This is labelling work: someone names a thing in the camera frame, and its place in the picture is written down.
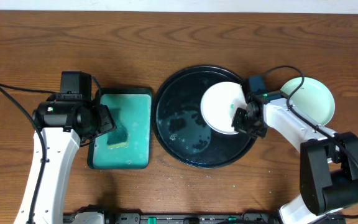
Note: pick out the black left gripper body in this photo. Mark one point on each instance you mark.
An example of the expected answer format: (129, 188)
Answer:
(105, 120)

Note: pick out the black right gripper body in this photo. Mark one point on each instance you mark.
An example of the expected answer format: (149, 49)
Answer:
(239, 118)

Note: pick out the green and yellow sponge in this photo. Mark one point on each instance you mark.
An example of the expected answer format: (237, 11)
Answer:
(119, 136)

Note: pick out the white plate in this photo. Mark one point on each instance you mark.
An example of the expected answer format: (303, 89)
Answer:
(219, 104)

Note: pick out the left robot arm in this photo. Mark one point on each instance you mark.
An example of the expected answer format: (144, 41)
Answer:
(62, 124)

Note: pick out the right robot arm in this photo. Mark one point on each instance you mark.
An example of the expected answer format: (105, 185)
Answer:
(328, 160)

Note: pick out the rectangular tray with green water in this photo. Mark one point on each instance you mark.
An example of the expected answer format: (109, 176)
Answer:
(135, 106)

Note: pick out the round black tray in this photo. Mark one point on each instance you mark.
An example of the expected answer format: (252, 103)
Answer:
(180, 128)

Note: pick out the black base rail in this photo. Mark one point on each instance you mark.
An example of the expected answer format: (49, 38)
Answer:
(95, 214)

